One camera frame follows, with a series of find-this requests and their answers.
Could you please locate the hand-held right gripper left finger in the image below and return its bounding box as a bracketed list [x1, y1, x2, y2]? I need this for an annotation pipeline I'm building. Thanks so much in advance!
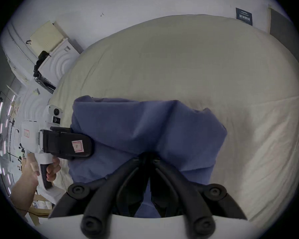
[48, 153, 150, 238]

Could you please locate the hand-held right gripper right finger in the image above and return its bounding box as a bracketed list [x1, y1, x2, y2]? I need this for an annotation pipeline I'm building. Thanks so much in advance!
[149, 155, 248, 238]

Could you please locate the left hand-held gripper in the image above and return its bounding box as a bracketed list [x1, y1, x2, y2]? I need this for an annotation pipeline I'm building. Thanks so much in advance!
[20, 105, 95, 197]

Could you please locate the blue garment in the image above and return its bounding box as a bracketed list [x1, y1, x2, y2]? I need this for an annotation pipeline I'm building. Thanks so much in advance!
[68, 95, 228, 218]

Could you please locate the person's left forearm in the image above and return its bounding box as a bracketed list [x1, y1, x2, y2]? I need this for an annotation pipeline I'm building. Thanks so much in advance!
[10, 172, 39, 212]

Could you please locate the person's left hand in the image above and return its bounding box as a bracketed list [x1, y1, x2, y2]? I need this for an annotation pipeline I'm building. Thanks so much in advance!
[22, 153, 62, 183]

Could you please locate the bed with beige sheet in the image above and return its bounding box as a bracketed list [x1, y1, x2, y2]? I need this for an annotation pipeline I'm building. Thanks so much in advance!
[49, 14, 299, 223]

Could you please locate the dark blue wall sign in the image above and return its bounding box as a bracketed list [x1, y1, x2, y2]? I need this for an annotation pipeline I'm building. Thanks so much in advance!
[235, 7, 253, 26]

